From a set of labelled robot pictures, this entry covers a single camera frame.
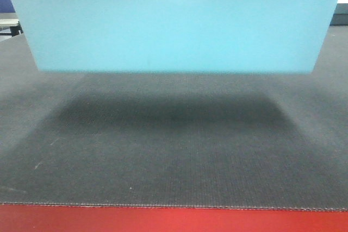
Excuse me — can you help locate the light blue plastic bin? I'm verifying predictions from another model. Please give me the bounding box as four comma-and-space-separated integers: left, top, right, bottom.
11, 0, 337, 73

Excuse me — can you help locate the black conveyor belt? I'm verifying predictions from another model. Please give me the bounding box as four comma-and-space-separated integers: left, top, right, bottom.
1, 27, 347, 211

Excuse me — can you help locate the red conveyor edge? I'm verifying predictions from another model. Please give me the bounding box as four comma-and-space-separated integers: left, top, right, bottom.
1, 205, 347, 231

